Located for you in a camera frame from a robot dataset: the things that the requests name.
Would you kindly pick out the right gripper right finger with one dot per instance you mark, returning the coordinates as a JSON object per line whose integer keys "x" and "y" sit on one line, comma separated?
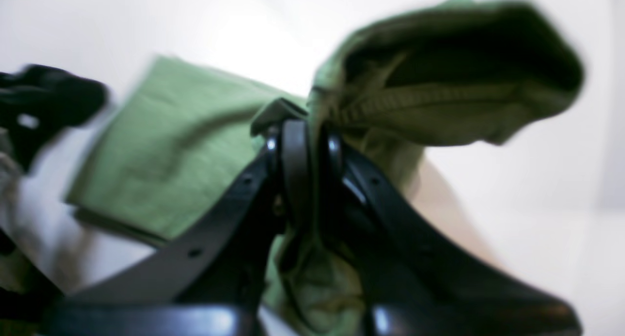
{"x": 415, "y": 280}

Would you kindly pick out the green t-shirt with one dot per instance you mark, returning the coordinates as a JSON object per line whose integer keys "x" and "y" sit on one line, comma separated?
{"x": 450, "y": 75}

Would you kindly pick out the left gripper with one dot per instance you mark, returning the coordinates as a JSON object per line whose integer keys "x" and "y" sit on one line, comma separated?
{"x": 39, "y": 102}

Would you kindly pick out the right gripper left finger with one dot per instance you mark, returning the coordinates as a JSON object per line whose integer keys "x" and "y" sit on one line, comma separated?
{"x": 209, "y": 281}

